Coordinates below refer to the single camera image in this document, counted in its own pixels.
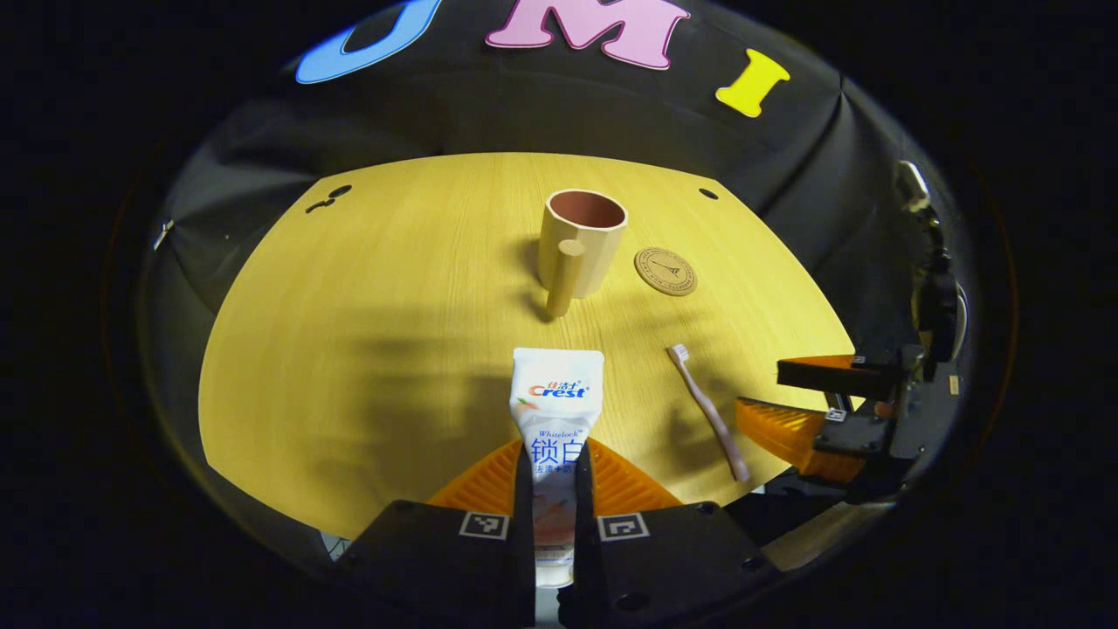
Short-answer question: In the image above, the beige cup with handle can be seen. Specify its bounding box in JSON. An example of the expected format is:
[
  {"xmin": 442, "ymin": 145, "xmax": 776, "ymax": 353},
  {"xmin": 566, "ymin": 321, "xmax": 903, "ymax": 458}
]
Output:
[{"xmin": 537, "ymin": 189, "xmax": 629, "ymax": 320}]

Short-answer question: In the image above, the black backdrop cloth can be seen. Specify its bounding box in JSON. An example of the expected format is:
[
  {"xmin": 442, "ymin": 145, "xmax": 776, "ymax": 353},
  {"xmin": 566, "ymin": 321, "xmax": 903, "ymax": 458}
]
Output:
[{"xmin": 140, "ymin": 0, "xmax": 979, "ymax": 577}]

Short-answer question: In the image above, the white toothpaste tube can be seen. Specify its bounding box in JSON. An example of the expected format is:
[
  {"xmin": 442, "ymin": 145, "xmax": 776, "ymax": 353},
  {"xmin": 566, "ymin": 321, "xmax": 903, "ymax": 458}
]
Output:
[{"xmin": 509, "ymin": 347, "xmax": 605, "ymax": 588}]

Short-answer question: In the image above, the round cork coaster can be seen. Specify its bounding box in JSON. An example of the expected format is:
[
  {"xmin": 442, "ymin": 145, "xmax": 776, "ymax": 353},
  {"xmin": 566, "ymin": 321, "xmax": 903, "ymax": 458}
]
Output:
[{"xmin": 634, "ymin": 247, "xmax": 698, "ymax": 297}]

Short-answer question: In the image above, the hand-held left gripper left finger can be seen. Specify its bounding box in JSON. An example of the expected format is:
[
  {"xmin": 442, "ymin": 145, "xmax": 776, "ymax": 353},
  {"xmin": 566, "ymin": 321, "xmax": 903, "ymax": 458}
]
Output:
[{"xmin": 332, "ymin": 439, "xmax": 536, "ymax": 629}]

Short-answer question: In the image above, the black cable with silver plug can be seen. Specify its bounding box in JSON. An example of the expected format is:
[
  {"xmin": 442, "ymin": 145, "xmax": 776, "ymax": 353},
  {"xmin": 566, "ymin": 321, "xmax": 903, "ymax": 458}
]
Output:
[{"xmin": 895, "ymin": 160, "xmax": 951, "ymax": 263}]

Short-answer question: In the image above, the pink toothbrush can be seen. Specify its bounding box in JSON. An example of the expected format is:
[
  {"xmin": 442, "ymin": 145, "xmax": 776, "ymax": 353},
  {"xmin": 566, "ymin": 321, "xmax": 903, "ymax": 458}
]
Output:
[{"xmin": 667, "ymin": 343, "xmax": 751, "ymax": 483}]

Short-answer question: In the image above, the wooden desktop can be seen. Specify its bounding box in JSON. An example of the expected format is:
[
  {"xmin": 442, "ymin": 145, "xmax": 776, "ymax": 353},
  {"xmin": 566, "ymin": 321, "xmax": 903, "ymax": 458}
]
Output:
[{"xmin": 198, "ymin": 153, "xmax": 857, "ymax": 541}]

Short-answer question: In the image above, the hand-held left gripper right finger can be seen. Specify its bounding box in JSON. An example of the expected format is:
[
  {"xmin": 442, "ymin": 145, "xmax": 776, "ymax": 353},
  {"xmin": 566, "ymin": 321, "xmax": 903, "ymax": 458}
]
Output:
[{"xmin": 559, "ymin": 439, "xmax": 784, "ymax": 629}]

